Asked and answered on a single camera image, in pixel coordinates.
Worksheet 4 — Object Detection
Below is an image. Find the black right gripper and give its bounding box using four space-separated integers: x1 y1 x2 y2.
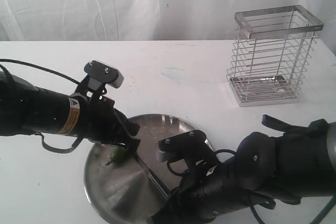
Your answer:
146 168 236 224

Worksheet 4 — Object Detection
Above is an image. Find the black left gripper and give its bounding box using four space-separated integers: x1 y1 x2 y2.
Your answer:
82 95 141 153

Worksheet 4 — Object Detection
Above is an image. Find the black knife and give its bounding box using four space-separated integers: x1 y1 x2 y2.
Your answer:
132 153 171 201

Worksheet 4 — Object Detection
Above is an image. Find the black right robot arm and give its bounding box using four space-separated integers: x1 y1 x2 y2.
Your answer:
147 115 335 223

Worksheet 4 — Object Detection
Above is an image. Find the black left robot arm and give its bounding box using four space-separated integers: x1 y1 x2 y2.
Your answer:
1 60 141 154

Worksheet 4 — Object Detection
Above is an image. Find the round steel plate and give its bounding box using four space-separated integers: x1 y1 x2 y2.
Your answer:
84 114 196 223

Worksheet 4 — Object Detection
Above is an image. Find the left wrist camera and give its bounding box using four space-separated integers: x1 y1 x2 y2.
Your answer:
73 60 124 100

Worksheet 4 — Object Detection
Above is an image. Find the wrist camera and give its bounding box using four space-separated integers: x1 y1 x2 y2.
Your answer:
73 60 124 100
156 130 219 177

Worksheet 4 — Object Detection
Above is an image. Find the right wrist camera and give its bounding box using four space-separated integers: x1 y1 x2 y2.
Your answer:
156 130 219 177

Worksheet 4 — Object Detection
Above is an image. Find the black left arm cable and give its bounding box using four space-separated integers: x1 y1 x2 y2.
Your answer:
0 58 87 154

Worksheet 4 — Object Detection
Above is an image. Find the wire metal utensil holder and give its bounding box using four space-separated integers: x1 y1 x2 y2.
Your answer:
226 5 324 107

